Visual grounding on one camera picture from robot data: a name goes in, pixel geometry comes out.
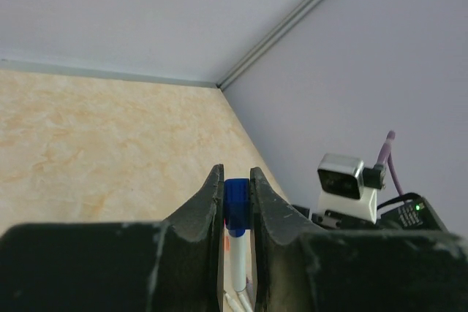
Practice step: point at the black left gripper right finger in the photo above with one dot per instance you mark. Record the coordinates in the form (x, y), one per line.
(299, 266)

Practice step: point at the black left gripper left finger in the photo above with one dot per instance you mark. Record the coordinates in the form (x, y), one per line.
(175, 264)

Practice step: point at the blue white marker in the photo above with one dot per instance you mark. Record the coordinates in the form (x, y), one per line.
(238, 255)

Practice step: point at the yellow capped marker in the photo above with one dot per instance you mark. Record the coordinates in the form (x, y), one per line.
(240, 303)

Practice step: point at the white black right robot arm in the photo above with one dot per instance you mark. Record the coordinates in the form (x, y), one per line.
(413, 212)

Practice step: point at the aluminium frame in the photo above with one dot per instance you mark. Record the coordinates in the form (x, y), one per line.
(280, 30)

